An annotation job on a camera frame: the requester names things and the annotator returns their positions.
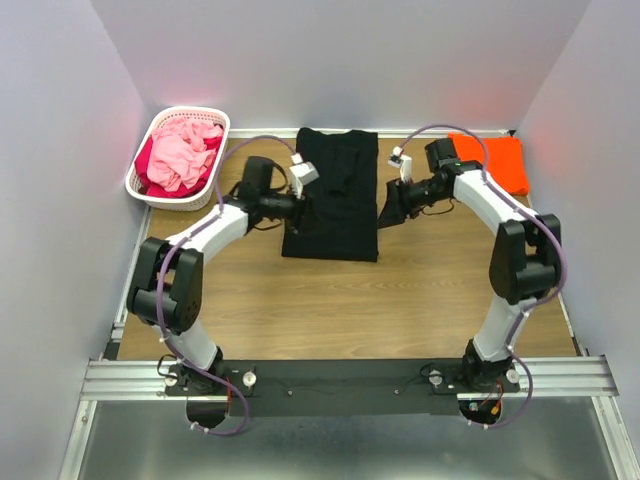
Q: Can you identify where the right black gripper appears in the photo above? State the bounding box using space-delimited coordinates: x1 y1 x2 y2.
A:
372 177 446 230

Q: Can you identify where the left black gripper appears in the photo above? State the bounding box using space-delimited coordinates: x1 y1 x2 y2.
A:
259 181 328 236

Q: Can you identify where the black t shirt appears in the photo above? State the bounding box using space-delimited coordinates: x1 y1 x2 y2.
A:
281 127 378 262

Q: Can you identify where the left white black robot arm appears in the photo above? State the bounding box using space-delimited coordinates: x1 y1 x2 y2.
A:
126 154 319 396

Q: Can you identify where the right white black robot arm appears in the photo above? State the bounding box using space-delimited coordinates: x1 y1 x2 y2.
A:
378 138 565 392

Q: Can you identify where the folded orange t shirt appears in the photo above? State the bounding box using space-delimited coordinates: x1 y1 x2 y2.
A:
448 133 530 197

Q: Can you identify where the white plastic laundry basket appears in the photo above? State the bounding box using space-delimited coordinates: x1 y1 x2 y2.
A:
125 106 230 211

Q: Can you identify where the light pink t shirt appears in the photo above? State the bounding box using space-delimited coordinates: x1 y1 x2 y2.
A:
146 117 224 195

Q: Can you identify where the magenta t shirt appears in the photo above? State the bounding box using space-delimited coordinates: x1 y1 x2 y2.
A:
134 135 222 199

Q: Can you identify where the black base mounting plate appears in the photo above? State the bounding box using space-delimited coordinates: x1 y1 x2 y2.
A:
156 358 521 418

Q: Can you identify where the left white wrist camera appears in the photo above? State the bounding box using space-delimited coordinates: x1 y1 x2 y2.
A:
289 153 319 199

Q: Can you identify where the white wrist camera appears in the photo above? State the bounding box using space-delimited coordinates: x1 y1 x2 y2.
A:
289 153 319 199
388 146 413 183

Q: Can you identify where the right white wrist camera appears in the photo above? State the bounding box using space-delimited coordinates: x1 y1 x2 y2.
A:
388 146 413 183

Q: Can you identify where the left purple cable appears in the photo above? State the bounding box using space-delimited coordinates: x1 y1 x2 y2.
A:
155 135 304 436

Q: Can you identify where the purple cable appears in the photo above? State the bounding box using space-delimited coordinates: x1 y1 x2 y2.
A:
155 135 304 436
389 124 569 430

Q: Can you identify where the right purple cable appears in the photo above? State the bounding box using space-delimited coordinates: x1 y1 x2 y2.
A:
389 124 569 430

